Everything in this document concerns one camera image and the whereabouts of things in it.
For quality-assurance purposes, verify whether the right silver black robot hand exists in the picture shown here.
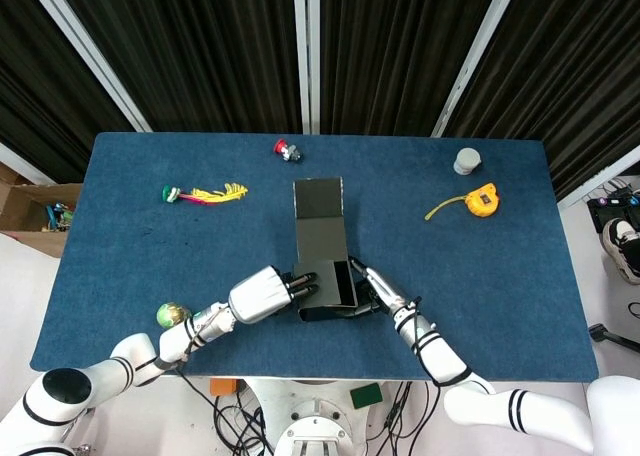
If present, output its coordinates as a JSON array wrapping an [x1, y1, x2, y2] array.
[[344, 255, 419, 320]]

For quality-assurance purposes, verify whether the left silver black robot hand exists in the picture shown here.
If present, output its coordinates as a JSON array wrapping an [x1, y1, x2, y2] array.
[[227, 264, 321, 326]]

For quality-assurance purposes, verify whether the black foldable cardboard box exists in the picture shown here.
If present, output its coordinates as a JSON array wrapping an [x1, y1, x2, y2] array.
[[291, 176, 374, 323]]

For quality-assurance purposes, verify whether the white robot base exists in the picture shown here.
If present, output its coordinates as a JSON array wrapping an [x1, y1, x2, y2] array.
[[244, 378, 396, 456]]

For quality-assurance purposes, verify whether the black foot pedal controller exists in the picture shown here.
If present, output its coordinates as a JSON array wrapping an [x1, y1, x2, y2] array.
[[587, 178, 640, 235]]

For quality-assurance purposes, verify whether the brown cardboard box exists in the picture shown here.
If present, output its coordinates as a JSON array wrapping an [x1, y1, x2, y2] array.
[[0, 163, 84, 260]]

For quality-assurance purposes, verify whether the green painted ornament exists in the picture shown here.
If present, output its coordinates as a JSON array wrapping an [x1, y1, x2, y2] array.
[[155, 301, 194, 331]]

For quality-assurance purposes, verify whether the green block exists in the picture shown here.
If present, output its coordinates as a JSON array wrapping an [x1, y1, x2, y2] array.
[[349, 382, 385, 410]]

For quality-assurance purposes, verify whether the yellow tape measure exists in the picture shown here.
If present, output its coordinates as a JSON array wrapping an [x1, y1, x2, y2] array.
[[424, 182, 501, 222]]

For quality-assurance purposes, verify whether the green yellow feather shuttlecock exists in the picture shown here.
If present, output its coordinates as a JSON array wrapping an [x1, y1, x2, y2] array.
[[160, 181, 250, 207]]

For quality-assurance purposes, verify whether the blue table cloth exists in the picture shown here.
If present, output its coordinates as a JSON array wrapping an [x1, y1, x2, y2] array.
[[29, 131, 600, 383]]

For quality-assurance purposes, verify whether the red small figurine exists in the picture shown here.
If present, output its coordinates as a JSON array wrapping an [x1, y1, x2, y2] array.
[[273, 138, 304, 163]]

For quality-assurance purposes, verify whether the small white jar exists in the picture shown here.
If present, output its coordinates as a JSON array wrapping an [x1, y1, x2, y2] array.
[[452, 147, 484, 176]]

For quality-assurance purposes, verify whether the black floor stand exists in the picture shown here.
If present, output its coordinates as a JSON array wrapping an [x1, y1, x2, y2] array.
[[588, 323, 640, 350]]

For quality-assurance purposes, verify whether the colourful toy pile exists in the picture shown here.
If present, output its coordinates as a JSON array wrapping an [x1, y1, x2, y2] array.
[[44, 201, 76, 232]]

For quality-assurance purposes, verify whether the white black sneaker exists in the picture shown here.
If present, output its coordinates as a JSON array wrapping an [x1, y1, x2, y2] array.
[[601, 218, 640, 285]]

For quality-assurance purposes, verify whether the black pleated curtain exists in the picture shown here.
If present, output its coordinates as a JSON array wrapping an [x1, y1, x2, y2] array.
[[49, 0, 304, 135], [317, 0, 496, 137], [444, 0, 640, 202], [0, 0, 136, 185]]

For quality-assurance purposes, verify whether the black cable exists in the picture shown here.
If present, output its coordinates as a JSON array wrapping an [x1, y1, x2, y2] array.
[[374, 380, 444, 456], [213, 393, 274, 456]]

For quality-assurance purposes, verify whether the white frame post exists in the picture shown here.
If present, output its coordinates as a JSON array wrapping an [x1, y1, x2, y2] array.
[[292, 0, 322, 136], [22, 0, 153, 134], [0, 142, 55, 186], [431, 0, 525, 138], [556, 144, 640, 211]]

